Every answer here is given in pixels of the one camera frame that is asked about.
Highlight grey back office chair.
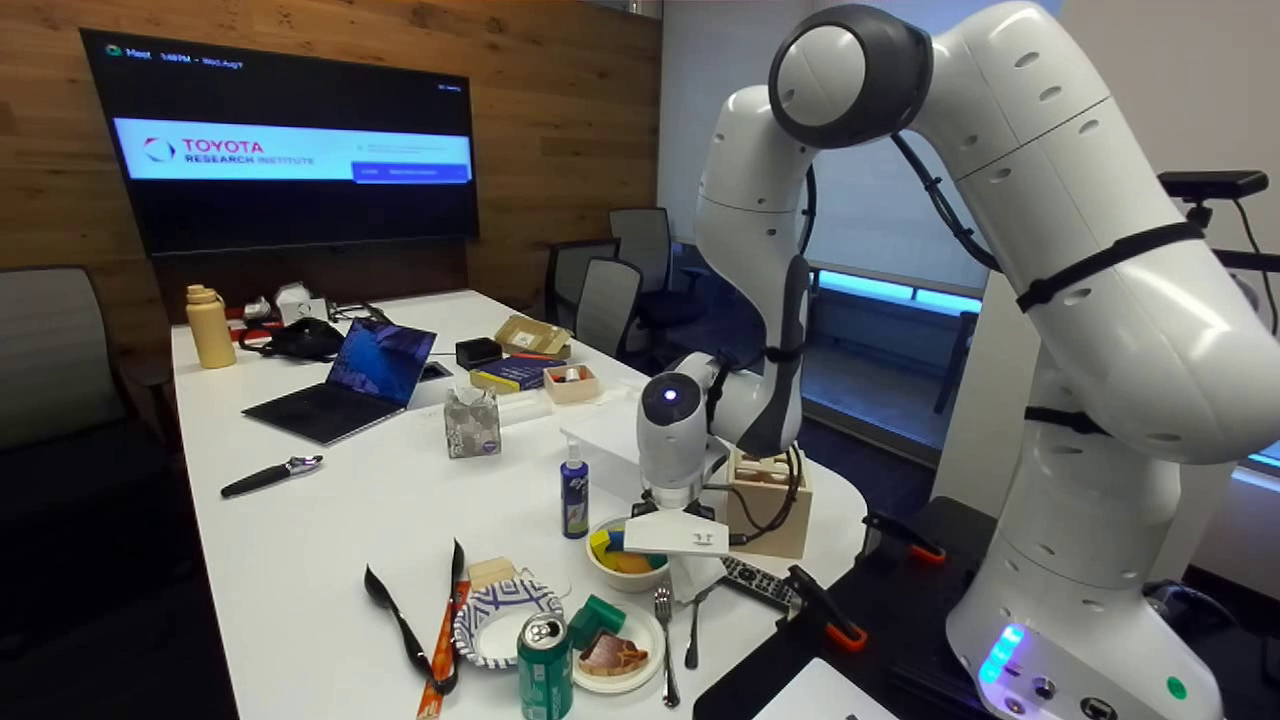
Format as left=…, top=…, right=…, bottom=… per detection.
left=0, top=265, right=165, bottom=537

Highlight tan plastic bottle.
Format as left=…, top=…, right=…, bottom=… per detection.
left=181, top=279, right=239, bottom=372

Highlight wooden shape sorter box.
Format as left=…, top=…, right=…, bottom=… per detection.
left=705, top=443, right=817, bottom=564

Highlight grey mesh office chair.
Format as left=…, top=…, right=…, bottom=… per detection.
left=573, top=257, right=648, bottom=358

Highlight green soda can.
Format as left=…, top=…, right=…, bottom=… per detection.
left=510, top=610, right=577, bottom=720

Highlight black spatula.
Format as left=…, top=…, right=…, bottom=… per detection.
left=360, top=564, right=435, bottom=674

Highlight silver spoon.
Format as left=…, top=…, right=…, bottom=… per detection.
left=681, top=573, right=723, bottom=672

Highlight black remote control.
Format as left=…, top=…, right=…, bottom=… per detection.
left=715, top=557, right=811, bottom=618

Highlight black laptop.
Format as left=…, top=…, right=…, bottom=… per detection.
left=239, top=317, right=438, bottom=446

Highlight wall mounted tv screen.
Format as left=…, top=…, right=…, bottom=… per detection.
left=80, top=29, right=485, bottom=261

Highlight white base board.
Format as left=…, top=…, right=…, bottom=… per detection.
left=751, top=656, right=900, bottom=720

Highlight small black box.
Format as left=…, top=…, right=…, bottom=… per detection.
left=452, top=336, right=503, bottom=372

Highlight beige square pad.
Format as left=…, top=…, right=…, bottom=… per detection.
left=468, top=557, right=518, bottom=590

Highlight green cube block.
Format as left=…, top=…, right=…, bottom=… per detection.
left=563, top=590, right=630, bottom=656

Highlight dark office chair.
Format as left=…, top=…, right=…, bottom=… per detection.
left=606, top=204, right=674, bottom=292

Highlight black mounting board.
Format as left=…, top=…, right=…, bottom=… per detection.
left=692, top=491, right=1070, bottom=720

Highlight small white plate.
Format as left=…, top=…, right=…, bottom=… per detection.
left=567, top=604, right=667, bottom=698

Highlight small open wooden box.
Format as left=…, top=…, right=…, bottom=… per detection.
left=539, top=358, right=606, bottom=408

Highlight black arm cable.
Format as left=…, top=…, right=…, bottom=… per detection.
left=889, top=131, right=1005, bottom=276

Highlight open cardboard box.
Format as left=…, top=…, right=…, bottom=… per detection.
left=493, top=312, right=577, bottom=367

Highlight blue bottle with white cap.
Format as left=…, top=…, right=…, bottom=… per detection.
left=555, top=443, right=597, bottom=544

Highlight black camera on tripod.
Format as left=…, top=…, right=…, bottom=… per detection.
left=1155, top=164, right=1280, bottom=270

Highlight window with white blind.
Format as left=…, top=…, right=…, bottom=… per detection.
left=796, top=0, right=1070, bottom=325

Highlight blue patterned paper plate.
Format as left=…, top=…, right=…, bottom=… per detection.
left=452, top=567, right=573, bottom=672

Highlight orange round block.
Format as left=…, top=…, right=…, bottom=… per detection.
left=593, top=537, right=660, bottom=576

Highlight white box object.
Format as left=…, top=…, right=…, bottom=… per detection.
left=272, top=279, right=335, bottom=327

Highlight black bag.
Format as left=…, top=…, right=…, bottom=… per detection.
left=255, top=317, right=347, bottom=365

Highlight black clamp orange grip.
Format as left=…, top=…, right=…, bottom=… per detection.
left=858, top=511, right=951, bottom=573
left=785, top=560, right=870, bottom=656

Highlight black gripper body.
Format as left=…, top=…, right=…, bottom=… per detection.
left=635, top=484, right=731, bottom=529

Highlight brown toy steak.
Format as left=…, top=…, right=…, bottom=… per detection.
left=578, top=633, right=653, bottom=674

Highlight black office chair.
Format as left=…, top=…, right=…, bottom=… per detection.
left=544, top=236, right=624, bottom=330

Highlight orange and black tongs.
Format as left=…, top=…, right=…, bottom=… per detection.
left=413, top=537, right=472, bottom=720

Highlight black pen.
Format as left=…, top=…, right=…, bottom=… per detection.
left=216, top=453, right=326, bottom=502

